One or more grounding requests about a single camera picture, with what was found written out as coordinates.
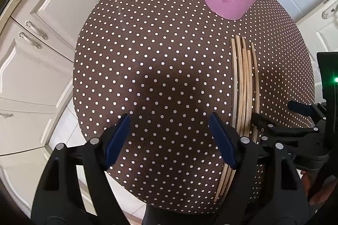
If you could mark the brown polka dot tablecloth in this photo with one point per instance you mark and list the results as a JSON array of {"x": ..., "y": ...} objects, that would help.
[{"x": 158, "y": 56}]

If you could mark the white panel door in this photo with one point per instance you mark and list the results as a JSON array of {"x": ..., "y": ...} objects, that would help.
[{"x": 327, "y": 37}]

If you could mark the person's right hand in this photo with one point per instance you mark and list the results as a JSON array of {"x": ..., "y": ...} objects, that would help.
[{"x": 307, "y": 182}]

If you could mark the bunch of wooden chopsticks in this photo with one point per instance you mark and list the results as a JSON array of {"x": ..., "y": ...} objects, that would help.
[{"x": 244, "y": 95}]

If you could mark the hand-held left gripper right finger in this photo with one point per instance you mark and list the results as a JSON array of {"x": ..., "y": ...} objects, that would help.
[{"x": 223, "y": 143}]

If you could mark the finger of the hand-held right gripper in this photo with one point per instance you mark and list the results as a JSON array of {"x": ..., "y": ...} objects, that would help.
[
  {"x": 299, "y": 108},
  {"x": 290, "y": 132}
]

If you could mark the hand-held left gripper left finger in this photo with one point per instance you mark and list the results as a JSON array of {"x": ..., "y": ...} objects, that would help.
[{"x": 117, "y": 140}]

